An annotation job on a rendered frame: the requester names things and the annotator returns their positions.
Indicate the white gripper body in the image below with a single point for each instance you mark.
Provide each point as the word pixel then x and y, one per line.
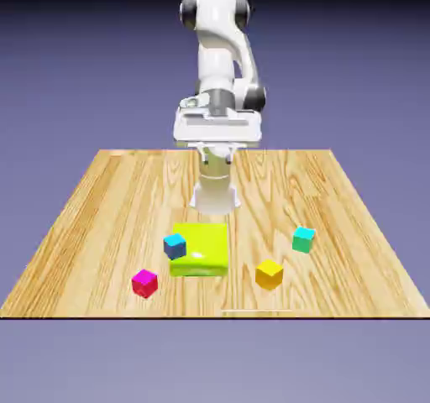
pixel 217 130

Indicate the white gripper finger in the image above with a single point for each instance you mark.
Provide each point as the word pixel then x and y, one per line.
pixel 203 153
pixel 229 154

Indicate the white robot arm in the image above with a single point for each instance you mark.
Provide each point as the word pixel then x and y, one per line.
pixel 215 30

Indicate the small blue cube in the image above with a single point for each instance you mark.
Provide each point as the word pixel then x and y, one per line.
pixel 175 245

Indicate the small teal cube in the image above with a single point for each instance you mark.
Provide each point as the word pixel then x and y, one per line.
pixel 303 239

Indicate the small yellow cube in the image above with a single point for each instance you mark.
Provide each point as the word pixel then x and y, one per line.
pixel 268 274

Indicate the small magenta cube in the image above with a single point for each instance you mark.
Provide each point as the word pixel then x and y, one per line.
pixel 144 283

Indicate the large yellow-green box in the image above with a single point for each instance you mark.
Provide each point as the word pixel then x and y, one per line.
pixel 201 249

